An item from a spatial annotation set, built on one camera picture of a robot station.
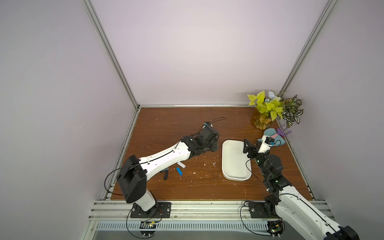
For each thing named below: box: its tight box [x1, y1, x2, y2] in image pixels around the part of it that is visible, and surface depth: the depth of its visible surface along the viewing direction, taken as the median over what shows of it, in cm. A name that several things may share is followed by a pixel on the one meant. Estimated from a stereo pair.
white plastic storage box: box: [222, 140, 252, 182], surface depth 89 cm
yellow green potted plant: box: [247, 90, 284, 131], surface depth 92 cm
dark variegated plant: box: [281, 94, 304, 128], surface depth 87 cm
